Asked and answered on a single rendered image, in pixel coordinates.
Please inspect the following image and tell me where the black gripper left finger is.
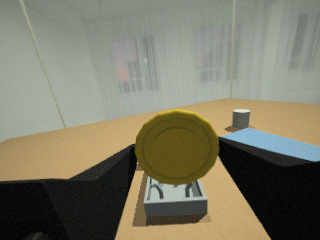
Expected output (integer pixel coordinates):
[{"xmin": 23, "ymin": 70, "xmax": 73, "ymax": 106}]
[{"xmin": 0, "ymin": 144, "xmax": 137, "ymax": 240}]

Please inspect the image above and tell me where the grey dish rack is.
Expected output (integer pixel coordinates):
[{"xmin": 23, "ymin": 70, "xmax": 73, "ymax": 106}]
[{"xmin": 144, "ymin": 176, "xmax": 208, "ymax": 217}]

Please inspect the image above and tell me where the light blue square mat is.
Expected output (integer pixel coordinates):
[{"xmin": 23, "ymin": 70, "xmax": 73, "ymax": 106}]
[{"xmin": 221, "ymin": 128, "xmax": 320, "ymax": 162}]

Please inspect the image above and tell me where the olive-yellow round plate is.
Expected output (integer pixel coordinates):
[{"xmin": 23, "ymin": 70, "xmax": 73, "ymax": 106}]
[{"xmin": 135, "ymin": 109, "xmax": 220, "ymax": 186}]

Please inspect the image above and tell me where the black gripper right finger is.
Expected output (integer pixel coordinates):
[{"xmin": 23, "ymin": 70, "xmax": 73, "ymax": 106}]
[{"xmin": 218, "ymin": 137, "xmax": 320, "ymax": 240}]

